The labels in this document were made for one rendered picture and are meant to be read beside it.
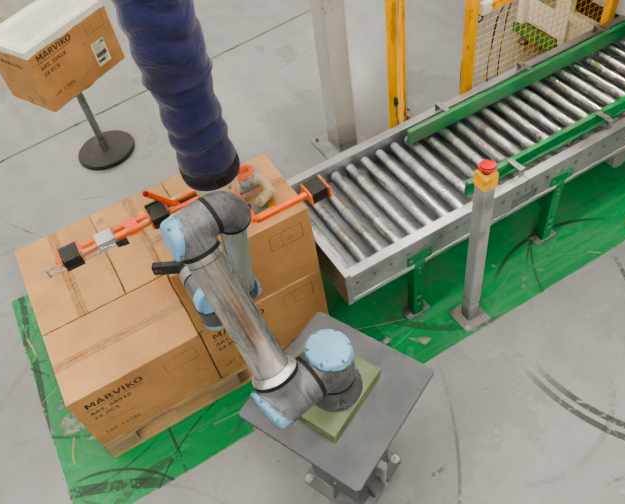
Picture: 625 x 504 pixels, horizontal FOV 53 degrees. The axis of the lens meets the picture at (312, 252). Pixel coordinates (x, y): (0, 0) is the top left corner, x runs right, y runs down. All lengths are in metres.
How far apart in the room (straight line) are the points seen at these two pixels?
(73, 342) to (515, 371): 2.01
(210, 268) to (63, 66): 2.51
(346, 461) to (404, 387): 0.32
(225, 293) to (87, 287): 1.42
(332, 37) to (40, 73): 1.65
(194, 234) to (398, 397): 0.94
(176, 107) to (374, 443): 1.27
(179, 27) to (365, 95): 2.74
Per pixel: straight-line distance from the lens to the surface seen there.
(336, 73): 3.75
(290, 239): 2.55
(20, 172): 4.84
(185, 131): 2.17
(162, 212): 2.43
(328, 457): 2.13
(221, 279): 1.73
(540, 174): 3.14
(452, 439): 2.96
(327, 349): 1.94
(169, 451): 3.12
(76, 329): 2.95
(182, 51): 2.00
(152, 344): 2.75
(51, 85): 4.00
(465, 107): 3.41
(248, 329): 1.79
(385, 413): 2.18
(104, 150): 4.63
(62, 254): 2.45
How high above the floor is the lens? 2.73
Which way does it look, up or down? 50 degrees down
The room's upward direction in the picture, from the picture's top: 11 degrees counter-clockwise
